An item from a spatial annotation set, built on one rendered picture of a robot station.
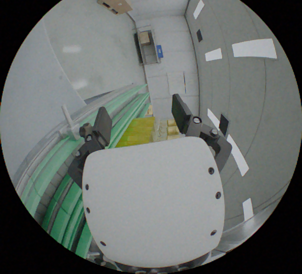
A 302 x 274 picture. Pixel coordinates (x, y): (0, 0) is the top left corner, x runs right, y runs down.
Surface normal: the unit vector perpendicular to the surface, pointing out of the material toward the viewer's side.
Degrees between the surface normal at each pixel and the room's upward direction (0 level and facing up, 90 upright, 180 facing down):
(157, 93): 90
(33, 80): 0
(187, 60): 90
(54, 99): 0
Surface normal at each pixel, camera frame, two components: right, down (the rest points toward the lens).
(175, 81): -0.16, 0.49
